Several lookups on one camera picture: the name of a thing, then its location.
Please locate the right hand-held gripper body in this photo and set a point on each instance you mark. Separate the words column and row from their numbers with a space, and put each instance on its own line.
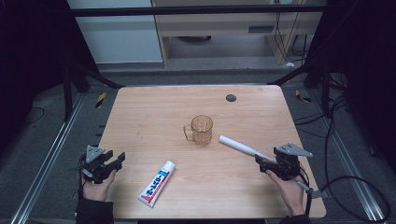
column 288, row 163

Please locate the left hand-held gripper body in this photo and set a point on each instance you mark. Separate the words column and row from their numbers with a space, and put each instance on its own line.
column 93, row 168

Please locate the white electric toothbrush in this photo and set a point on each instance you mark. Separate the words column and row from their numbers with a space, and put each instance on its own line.
column 238, row 145

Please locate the white toothpaste tube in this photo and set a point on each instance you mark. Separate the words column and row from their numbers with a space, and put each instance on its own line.
column 156, row 184

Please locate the clear amber cup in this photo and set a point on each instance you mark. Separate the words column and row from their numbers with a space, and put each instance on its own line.
column 202, row 134

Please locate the person's left hand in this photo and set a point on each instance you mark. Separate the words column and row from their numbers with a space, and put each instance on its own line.
column 98, row 188

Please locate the person's right hand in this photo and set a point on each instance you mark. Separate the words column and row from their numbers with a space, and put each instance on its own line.
column 291, row 194

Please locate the yellow black tape strip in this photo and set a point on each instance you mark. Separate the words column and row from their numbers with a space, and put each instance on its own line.
column 100, row 100
column 302, row 96

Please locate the dark round table grommet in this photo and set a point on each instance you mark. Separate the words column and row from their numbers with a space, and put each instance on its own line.
column 231, row 98

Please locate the black metal stand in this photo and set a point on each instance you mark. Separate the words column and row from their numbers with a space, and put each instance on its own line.
column 325, row 90
column 67, row 93

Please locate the small white floor object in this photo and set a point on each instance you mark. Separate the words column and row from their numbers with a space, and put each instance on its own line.
column 289, row 64

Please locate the white cabinet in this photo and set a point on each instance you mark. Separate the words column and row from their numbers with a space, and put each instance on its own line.
column 118, row 40

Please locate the light wooden desk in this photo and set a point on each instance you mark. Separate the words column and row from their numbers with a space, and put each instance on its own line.
column 218, row 23

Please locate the grey table edge bracket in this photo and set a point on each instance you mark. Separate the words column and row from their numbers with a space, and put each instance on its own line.
column 320, row 194

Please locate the aluminium floor rail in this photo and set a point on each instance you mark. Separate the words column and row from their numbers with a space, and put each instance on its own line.
column 46, row 158
column 351, row 168

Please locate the black horizontal frame bar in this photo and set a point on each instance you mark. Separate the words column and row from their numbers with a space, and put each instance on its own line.
column 186, row 11

